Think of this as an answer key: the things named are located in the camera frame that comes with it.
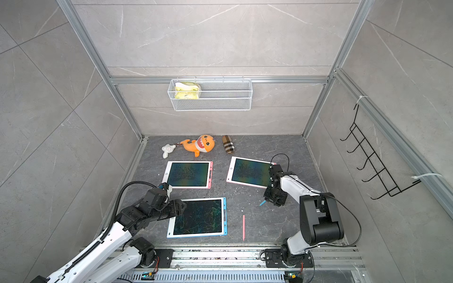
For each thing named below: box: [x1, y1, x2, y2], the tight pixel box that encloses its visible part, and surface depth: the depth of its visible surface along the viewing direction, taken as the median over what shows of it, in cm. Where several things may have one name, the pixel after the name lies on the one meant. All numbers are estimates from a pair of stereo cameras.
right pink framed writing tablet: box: [225, 156, 278, 189], surface depth 103 cm
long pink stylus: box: [242, 214, 246, 242], surface depth 84 cm
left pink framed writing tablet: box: [161, 160, 214, 190], surface depth 103 cm
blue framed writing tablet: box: [166, 197, 228, 239], surface depth 85 cm
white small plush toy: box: [161, 143, 177, 159], surface depth 112 cm
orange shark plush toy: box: [179, 134, 216, 158], surface depth 109 cm
